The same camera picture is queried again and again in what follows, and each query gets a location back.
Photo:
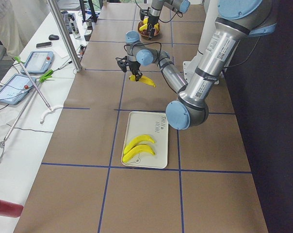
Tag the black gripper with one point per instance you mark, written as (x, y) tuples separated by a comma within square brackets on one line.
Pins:
[(134, 66), (151, 20)]

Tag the yellow banana moved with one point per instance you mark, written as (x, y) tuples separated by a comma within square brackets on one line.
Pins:
[(134, 142), (130, 153), (147, 81)]

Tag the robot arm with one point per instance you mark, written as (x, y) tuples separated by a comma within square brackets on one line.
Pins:
[(234, 20), (153, 12)]

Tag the brown wicker basket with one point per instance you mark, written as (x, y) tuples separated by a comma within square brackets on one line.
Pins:
[(145, 33)]

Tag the yellow pepper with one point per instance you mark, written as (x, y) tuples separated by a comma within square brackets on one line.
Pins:
[(157, 28)]

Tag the yellow banana beside apples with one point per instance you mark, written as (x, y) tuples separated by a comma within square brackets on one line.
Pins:
[(142, 26)]

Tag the white bear tray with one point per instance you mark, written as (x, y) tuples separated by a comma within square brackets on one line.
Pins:
[(155, 125)]

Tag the black keyboard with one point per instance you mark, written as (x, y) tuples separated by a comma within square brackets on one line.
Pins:
[(66, 15)]

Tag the black computer mouse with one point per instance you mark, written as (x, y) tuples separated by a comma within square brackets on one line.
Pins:
[(53, 37)]

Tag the black smartphone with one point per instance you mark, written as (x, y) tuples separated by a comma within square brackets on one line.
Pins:
[(44, 45)]

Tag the teach pendant far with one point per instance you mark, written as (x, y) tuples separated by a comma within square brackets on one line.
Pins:
[(39, 62)]

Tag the teach pendant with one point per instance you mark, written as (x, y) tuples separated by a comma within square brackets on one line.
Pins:
[(16, 89), (39, 62)]

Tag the teach pendant near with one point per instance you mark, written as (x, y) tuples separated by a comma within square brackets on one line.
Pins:
[(16, 89)]

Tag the red fire extinguisher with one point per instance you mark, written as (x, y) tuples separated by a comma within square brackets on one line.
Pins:
[(9, 209)]

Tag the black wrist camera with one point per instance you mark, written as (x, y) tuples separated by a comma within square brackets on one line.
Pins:
[(122, 63)]

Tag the aluminium frame post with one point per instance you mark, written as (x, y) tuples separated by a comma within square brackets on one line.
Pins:
[(54, 9)]

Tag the green-handled reacher grabber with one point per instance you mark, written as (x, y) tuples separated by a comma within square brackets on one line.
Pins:
[(50, 109)]

